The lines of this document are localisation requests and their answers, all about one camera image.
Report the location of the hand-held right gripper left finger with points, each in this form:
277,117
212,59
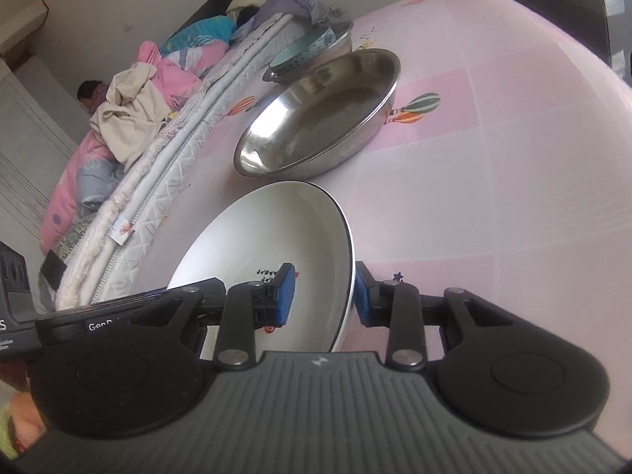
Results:
285,296

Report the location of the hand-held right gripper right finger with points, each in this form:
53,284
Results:
363,296

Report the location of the white painted ceramic plate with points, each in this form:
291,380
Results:
256,237

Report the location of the large steel bowl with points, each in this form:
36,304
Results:
316,123

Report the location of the small steel bowl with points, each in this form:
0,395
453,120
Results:
343,39
316,75

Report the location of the teal ceramic bowl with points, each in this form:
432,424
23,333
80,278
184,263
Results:
291,57

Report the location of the person's left forearm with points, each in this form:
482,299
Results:
29,419

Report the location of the white fringed mattress pad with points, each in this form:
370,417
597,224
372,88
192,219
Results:
94,256

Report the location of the green patterned pillow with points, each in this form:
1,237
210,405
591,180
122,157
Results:
76,237

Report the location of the white mattress tag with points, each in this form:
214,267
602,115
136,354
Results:
122,231

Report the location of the pink floral quilt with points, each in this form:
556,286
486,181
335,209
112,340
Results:
64,192

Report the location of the white quilted mattress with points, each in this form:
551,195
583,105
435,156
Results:
163,197

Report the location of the white panelled wardrobe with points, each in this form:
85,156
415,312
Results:
29,158

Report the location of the cream garment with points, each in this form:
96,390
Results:
128,128

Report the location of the teal patterned blanket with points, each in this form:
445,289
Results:
202,34

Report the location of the grey lavender cloth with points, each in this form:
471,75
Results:
296,5

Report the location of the dark grey cabinet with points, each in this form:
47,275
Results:
614,24

